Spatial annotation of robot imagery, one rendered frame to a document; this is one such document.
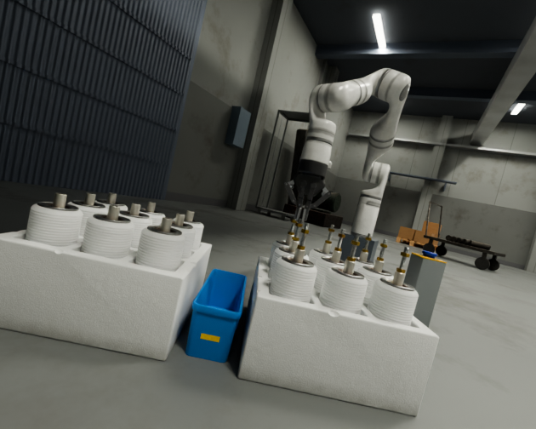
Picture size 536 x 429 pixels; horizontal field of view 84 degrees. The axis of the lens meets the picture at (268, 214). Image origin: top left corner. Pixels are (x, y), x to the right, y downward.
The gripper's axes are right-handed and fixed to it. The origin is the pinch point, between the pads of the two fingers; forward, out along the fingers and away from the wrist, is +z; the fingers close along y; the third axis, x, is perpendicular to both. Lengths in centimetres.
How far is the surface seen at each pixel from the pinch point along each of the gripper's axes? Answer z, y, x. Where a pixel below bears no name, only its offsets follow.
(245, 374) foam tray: 33.9, -2.2, -20.5
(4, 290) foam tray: 27, -51, -31
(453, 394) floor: 35, 48, 2
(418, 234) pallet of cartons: 8, 232, 651
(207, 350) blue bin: 32.9, -11.9, -18.2
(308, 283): 13.2, 5.8, -15.0
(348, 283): 11.3, 14.0, -14.0
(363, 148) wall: -235, 97, 1003
